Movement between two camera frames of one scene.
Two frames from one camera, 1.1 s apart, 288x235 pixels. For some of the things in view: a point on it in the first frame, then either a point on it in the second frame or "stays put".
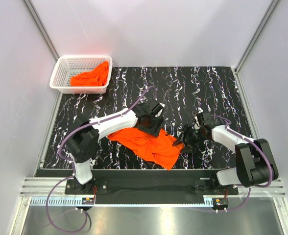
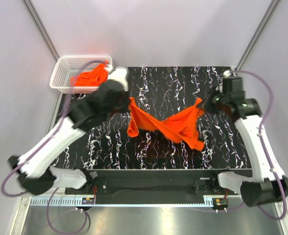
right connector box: [221, 202] stays put
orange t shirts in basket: [97, 78] stays put
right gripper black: [187, 130] -> [206, 104]
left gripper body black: [153, 127] -> [123, 105]
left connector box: [88, 200] stays put
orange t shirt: [160, 149] -> [180, 127]
